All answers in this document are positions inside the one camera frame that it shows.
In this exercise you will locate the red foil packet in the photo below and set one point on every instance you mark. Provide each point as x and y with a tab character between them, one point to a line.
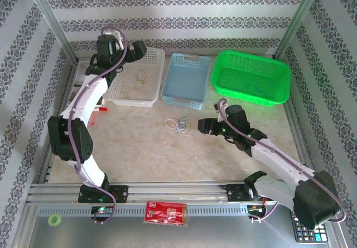
166	213

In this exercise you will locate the green tape roll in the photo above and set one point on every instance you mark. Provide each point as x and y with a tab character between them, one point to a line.
50	220

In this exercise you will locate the pile of rubber bands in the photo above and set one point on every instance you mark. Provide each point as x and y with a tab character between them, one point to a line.
180	125

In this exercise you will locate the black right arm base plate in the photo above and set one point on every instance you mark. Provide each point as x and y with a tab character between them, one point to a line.
235	193

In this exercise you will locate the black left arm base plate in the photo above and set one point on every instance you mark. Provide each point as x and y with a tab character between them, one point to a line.
120	193

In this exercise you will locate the aluminium mounting rail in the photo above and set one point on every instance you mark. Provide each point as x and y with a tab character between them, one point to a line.
178	189

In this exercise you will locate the aluminium frame post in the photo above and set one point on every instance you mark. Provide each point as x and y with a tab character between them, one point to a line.
298	21
53	21

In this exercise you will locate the green perforated plastic basket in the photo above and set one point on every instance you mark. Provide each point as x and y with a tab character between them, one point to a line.
251	72

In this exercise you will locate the pink packaged stationery item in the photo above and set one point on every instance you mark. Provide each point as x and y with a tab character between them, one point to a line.
94	118

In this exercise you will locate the printed booklet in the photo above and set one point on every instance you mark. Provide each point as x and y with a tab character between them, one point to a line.
81	76

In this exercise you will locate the black desk calculator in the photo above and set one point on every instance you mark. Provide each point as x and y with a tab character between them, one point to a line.
304	235

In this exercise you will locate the light blue plastic basket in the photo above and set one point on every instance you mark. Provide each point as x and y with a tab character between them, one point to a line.
185	80

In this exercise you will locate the white marker with red cap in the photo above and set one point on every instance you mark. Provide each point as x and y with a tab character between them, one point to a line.
103	109

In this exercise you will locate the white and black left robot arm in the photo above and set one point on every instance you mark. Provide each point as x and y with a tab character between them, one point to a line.
86	97

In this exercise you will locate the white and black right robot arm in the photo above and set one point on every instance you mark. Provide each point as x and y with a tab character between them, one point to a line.
279	161

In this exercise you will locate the left controller board with LEDs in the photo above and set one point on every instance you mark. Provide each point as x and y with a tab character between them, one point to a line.
101	210

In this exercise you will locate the white perforated plastic basket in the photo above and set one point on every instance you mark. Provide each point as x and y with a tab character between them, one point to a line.
150	91

